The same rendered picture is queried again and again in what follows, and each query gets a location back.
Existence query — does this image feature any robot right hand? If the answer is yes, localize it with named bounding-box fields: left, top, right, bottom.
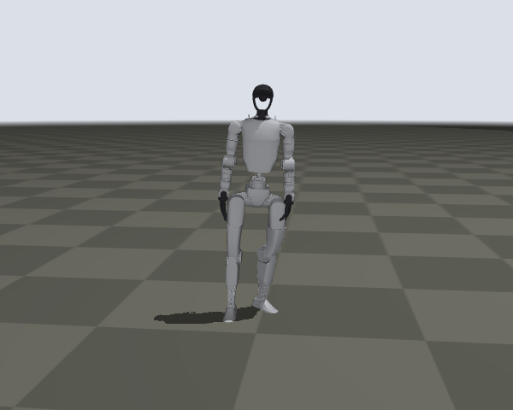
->
left=218, top=191, right=228, bottom=221

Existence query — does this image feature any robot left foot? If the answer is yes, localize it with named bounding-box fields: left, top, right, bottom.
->
left=252, top=297, right=278, bottom=313

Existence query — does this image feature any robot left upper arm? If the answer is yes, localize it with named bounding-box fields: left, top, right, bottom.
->
left=279, top=122, right=294, bottom=171

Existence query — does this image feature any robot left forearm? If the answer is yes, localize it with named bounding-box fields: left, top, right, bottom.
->
left=283, top=159, right=295, bottom=201

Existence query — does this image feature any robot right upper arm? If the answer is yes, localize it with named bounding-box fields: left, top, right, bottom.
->
left=223, top=120, right=244, bottom=167

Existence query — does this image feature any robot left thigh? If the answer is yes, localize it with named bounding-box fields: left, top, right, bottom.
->
left=257, top=194, right=286, bottom=262

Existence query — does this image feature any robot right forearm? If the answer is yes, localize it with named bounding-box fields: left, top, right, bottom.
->
left=218, top=156, right=233, bottom=197

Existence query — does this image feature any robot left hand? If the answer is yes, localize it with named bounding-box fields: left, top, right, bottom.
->
left=280, top=195, right=293, bottom=221

